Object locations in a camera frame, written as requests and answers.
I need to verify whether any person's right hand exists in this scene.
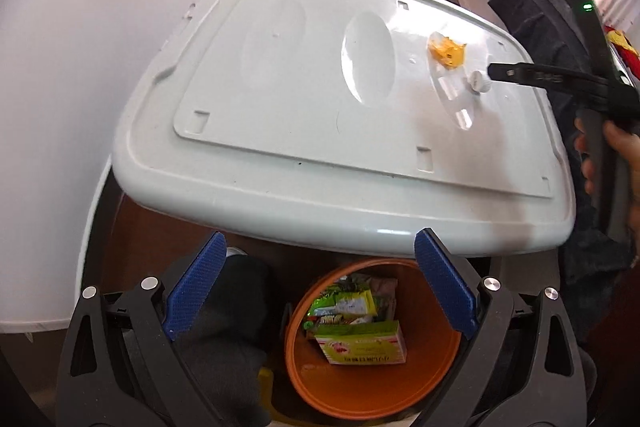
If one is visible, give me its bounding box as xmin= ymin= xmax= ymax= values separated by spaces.
xmin=572 ymin=117 xmax=640 ymax=238

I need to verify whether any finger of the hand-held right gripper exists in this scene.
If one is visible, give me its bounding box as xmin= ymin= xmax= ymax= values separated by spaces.
xmin=487 ymin=62 xmax=616 ymax=100

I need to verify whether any green snack packet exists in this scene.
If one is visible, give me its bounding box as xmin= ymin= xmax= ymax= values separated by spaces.
xmin=306 ymin=288 xmax=379 ymax=323

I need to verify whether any orange plastic bin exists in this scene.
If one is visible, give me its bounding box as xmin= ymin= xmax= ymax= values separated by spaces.
xmin=284 ymin=257 xmax=463 ymax=420

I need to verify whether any dark snack wrapper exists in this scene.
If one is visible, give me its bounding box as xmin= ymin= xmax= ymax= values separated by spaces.
xmin=370 ymin=276 xmax=399 ymax=323

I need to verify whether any white plastic lid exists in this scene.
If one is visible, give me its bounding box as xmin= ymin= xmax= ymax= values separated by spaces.
xmin=111 ymin=0 xmax=577 ymax=257

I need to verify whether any white bottle cap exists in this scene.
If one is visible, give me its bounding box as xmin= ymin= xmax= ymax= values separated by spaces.
xmin=467 ymin=71 xmax=493 ymax=94

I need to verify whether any red yellow cloth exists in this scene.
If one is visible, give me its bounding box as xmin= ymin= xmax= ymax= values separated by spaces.
xmin=605 ymin=26 xmax=640 ymax=82

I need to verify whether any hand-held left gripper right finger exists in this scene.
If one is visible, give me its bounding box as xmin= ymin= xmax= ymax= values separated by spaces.
xmin=414 ymin=228 xmax=586 ymax=427

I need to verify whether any yellow wrapper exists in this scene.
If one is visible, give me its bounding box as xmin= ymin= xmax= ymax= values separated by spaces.
xmin=427 ymin=32 xmax=467 ymax=68

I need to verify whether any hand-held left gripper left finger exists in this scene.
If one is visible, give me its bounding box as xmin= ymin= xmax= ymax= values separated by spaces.
xmin=55 ymin=231 xmax=228 ymax=427

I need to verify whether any dark grey cloth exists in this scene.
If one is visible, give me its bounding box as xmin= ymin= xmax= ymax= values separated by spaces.
xmin=460 ymin=0 xmax=638 ymax=348

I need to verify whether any yellow plastic object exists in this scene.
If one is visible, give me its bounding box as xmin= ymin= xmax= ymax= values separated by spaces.
xmin=257 ymin=368 xmax=275 ymax=410

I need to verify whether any green cardboard box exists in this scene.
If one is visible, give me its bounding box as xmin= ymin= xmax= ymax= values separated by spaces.
xmin=314 ymin=319 xmax=408 ymax=365

